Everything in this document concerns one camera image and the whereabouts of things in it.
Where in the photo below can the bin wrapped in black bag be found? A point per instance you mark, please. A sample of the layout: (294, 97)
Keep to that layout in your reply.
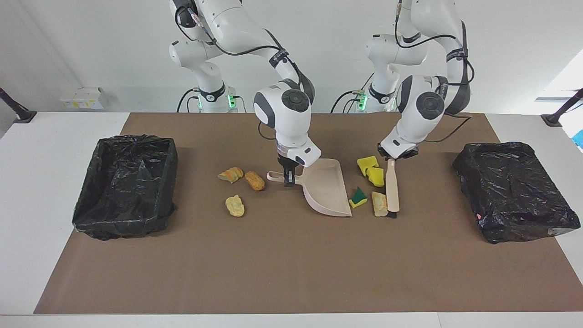
(514, 191)

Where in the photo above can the black stand foot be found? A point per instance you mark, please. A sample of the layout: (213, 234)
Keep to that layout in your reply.
(553, 119)
(23, 116)

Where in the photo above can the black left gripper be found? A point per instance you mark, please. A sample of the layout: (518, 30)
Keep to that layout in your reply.
(410, 154)

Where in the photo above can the green yellow sponge piece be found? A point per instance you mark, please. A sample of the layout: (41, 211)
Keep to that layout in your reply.
(359, 198)

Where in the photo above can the brown paper table mat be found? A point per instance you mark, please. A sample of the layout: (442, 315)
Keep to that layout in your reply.
(273, 282)

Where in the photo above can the pale yellow bread chunk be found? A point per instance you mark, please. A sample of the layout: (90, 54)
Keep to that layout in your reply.
(235, 206)

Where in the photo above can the beige plastic dustpan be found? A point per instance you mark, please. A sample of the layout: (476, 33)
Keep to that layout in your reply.
(325, 187)

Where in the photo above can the blue object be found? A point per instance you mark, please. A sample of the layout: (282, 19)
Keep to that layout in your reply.
(580, 139)

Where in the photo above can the orange striped croissant piece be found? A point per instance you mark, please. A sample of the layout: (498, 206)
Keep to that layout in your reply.
(231, 175)

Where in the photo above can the open bin with black bag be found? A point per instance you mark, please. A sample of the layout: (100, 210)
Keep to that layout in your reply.
(123, 182)

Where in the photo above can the beige crumbly sponge piece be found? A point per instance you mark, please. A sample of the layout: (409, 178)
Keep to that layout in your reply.
(379, 204)

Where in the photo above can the brown oval bread piece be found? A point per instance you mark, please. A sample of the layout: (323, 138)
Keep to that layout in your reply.
(255, 181)

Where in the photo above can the small white labelled box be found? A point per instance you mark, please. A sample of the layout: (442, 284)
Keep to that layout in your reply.
(67, 102)

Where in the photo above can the large white cardboard box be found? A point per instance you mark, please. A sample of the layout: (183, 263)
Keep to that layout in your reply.
(91, 98)

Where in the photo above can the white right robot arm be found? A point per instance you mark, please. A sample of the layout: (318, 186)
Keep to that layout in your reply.
(284, 114)

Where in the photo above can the beige hand brush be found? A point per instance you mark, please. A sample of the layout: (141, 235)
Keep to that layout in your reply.
(392, 187)

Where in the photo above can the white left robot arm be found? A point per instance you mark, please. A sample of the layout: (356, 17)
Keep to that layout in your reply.
(419, 109)

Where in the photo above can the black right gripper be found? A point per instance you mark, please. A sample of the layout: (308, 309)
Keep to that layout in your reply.
(287, 165)

